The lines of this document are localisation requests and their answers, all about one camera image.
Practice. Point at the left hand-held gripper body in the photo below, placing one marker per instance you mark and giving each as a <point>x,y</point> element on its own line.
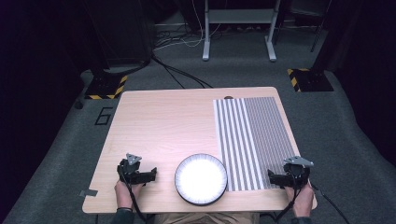
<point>129,172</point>

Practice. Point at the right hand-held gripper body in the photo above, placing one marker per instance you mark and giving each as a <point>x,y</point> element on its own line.
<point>295,175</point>

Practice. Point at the white plate with dark rim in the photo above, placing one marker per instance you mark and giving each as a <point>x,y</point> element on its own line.
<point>201,204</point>

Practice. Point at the person's left hand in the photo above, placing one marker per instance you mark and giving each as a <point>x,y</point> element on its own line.
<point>123,193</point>

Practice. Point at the person's right hand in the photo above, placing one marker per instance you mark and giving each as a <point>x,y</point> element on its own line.
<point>303,199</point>

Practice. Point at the grey striped placemat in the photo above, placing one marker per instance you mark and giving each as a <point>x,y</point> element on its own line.
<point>249,140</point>

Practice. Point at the grey tape strip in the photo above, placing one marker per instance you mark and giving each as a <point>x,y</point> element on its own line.
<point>88,193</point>

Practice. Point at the person's legs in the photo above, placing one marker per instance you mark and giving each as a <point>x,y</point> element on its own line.
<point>205,218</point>

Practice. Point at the small black round object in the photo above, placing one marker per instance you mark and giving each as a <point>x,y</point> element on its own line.
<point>78,104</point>

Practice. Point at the black stand base hazard tape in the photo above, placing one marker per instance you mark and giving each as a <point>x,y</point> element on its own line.
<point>104,87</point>
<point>311,81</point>

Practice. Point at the black stand leg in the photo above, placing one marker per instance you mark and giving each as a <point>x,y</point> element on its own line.
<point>320,28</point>

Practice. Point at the white metal desk frame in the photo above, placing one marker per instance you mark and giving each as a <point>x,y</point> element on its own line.
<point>238,15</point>

